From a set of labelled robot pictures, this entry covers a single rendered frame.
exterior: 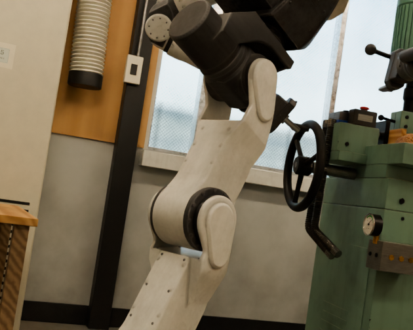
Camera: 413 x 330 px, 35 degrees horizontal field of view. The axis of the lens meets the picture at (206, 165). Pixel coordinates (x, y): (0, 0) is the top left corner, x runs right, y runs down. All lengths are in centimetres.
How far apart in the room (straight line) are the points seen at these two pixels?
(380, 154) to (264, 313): 166
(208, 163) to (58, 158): 171
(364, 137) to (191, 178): 79
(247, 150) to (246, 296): 197
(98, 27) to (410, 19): 139
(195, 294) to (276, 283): 205
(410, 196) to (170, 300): 85
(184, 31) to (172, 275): 53
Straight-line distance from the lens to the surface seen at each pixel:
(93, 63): 296
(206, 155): 148
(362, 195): 207
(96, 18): 300
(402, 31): 224
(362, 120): 210
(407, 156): 190
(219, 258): 143
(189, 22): 145
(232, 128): 148
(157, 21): 188
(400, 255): 188
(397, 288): 198
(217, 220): 141
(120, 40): 319
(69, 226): 312
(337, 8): 171
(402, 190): 196
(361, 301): 200
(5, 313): 211
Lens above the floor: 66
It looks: 3 degrees up
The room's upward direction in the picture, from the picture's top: 9 degrees clockwise
